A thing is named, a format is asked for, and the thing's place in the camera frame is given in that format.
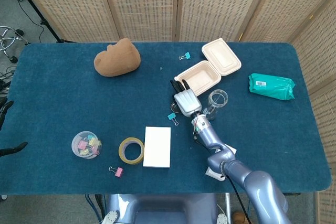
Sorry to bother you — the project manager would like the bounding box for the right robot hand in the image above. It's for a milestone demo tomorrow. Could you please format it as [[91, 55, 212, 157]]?
[[170, 78, 203, 118]]

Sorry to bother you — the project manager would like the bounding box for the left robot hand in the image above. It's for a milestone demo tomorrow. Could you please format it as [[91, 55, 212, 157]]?
[[0, 100, 28, 157]]

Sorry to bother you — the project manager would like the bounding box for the beige hinged lunch container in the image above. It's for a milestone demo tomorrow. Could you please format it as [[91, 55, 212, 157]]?
[[174, 38, 242, 97]]

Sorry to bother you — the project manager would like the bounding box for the clear glass bottle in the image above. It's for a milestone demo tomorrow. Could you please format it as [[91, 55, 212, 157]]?
[[202, 89, 228, 121]]

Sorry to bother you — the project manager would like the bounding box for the plain white box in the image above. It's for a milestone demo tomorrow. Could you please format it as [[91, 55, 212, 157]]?
[[143, 126, 172, 168]]

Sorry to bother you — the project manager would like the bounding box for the blue table cloth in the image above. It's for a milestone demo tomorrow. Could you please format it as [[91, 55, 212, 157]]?
[[0, 41, 332, 196]]

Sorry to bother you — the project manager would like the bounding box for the chrome stool base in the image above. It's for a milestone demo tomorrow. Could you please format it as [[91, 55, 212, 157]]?
[[0, 26, 29, 64]]

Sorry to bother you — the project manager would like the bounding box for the white stapler box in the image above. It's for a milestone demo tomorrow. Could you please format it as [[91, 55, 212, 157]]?
[[205, 145, 237, 182]]

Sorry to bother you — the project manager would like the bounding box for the brown plush toy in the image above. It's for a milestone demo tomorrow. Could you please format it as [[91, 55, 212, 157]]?
[[93, 37, 141, 78]]

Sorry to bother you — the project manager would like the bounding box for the yellow packing tape roll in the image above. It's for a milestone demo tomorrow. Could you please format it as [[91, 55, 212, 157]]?
[[118, 137, 145, 165]]

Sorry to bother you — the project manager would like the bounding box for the clear plastic clip jar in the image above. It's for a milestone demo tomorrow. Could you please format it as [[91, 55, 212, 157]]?
[[71, 130, 102, 159]]

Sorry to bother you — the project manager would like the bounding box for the green wet wipes pack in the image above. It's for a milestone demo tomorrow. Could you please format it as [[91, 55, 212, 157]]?
[[248, 73, 296, 101]]

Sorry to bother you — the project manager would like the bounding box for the woven folding screen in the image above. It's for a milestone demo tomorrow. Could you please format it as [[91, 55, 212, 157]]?
[[12, 0, 336, 224]]

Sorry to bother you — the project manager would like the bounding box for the blue-grey robot torso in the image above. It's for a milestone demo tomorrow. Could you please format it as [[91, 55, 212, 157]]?
[[101, 194, 229, 224]]

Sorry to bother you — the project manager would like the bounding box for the brown shoe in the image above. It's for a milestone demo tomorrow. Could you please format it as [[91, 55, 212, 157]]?
[[232, 211, 249, 224]]

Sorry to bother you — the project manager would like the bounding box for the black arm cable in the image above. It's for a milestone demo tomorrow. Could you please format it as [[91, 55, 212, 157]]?
[[220, 162, 250, 224]]

